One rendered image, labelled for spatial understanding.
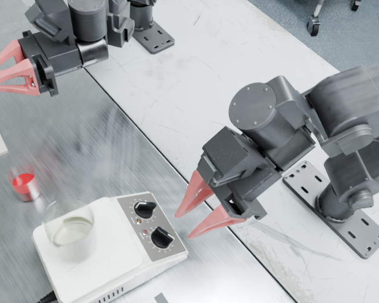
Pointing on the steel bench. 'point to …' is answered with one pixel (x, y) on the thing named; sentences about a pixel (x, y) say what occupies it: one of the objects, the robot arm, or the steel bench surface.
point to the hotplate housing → (150, 268)
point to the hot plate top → (105, 226)
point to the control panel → (156, 254)
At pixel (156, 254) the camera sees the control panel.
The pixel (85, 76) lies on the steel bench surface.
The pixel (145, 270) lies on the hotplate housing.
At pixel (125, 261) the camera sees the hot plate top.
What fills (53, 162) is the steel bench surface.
